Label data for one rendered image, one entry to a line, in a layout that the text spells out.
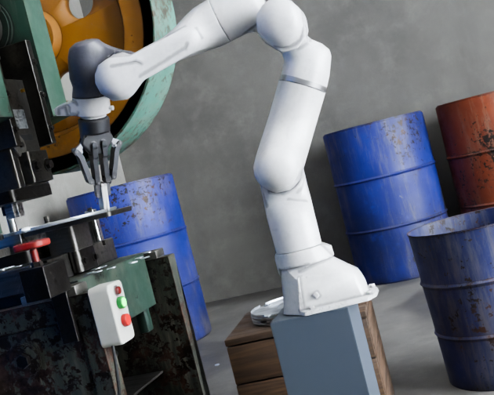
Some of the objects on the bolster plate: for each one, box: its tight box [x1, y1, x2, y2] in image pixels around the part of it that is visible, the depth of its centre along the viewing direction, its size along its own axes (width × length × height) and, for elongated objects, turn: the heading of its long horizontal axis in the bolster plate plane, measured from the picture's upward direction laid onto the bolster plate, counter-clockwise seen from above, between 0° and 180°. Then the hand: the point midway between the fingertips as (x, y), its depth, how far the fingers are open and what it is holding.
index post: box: [85, 207, 104, 243], centre depth 230 cm, size 3×3×10 cm
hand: (103, 196), depth 209 cm, fingers closed
